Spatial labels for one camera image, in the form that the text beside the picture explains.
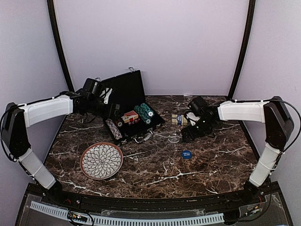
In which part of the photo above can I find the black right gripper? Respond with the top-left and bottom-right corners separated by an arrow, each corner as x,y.
182,117 -> 214,143

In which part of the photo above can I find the black poker case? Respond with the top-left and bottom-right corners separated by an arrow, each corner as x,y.
101,70 -> 165,145

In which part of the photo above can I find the clear dealer button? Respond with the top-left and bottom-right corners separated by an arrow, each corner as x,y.
167,135 -> 181,144

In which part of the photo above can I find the blue gold card box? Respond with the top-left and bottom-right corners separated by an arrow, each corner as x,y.
171,114 -> 188,126

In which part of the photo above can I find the blue small blind button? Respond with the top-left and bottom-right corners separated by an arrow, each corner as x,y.
182,150 -> 192,159

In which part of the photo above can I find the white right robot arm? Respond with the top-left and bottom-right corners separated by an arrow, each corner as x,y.
181,96 -> 294,204

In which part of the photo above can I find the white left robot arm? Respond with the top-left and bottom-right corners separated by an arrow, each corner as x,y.
0,78 -> 121,205

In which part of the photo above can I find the red playing card deck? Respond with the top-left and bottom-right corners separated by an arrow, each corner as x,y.
121,110 -> 139,123

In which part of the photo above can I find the red die in case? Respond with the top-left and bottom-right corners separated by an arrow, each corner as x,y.
128,118 -> 140,125

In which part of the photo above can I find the green blue chip stack front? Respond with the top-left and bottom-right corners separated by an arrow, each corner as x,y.
134,105 -> 151,125

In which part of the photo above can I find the green blue chip stack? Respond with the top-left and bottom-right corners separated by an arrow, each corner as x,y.
140,103 -> 154,117
134,105 -> 151,125

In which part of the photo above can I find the green blue chip stack rear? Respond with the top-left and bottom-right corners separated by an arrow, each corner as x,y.
140,103 -> 154,117

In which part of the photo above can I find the floral patterned plate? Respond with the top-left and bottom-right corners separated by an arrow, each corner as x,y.
80,142 -> 123,180

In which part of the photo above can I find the black front table rail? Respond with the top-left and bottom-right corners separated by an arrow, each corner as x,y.
25,183 -> 280,212

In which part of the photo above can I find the white slotted cable duct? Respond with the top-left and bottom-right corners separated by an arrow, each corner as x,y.
30,201 -> 224,226

